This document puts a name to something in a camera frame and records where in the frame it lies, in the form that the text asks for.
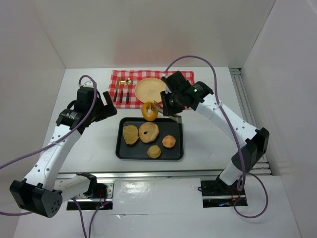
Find black baking tray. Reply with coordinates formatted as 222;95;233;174
115;117;184;161

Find small tan muffin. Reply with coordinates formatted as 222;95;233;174
147;145;161;159

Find aluminium front rail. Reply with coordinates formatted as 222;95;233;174
56;169;223;179

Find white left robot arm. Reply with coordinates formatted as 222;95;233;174
9;87;117;218

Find flat seeded bread slice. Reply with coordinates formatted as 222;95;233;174
123;125;139;145

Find gold knife black handle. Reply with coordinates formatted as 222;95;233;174
113;77;121;102

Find beige round plate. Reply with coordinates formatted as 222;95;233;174
135;78;166;103

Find red checkered cloth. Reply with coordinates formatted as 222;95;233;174
108;70;195;110

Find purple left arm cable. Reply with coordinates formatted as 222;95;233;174
0;74;98;238

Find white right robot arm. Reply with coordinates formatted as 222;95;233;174
160;71;269;186

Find gold fork black handle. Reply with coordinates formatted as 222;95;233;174
119;78;126;103

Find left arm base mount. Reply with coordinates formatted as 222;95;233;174
74;180;114;211

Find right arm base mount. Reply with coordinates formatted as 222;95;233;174
197;180;248;208

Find orange glazed donut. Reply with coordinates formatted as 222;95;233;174
141;101;159;121

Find metal tongs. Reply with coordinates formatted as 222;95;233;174
151;101;182;124

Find gold spoon black handle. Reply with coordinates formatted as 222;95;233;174
126;78;133;104

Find small round bun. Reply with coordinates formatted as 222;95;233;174
162;135;176;148

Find large pale bagel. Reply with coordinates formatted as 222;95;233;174
139;122;159;143

